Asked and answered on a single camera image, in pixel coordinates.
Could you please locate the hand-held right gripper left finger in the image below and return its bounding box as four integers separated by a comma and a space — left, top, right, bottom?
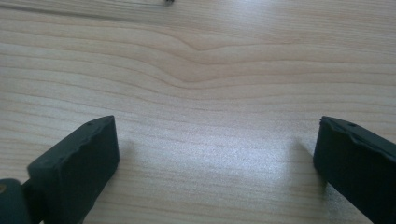
21, 115, 120, 224

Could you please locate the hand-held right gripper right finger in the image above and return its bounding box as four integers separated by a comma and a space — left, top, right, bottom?
313, 116, 396, 224

